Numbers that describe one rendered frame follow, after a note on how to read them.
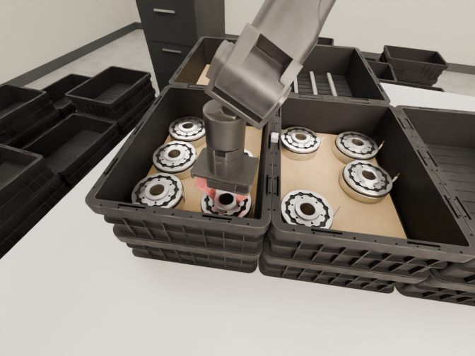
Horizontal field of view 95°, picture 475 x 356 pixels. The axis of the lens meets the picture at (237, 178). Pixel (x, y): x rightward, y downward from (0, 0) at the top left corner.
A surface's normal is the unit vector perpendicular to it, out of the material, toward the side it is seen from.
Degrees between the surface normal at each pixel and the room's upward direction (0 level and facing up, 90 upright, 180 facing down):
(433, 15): 90
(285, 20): 62
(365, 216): 0
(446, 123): 90
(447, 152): 0
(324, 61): 90
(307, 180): 0
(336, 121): 90
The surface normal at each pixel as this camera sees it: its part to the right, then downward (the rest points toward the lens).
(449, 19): -0.29, 0.72
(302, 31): -0.01, 0.37
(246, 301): 0.02, -0.65
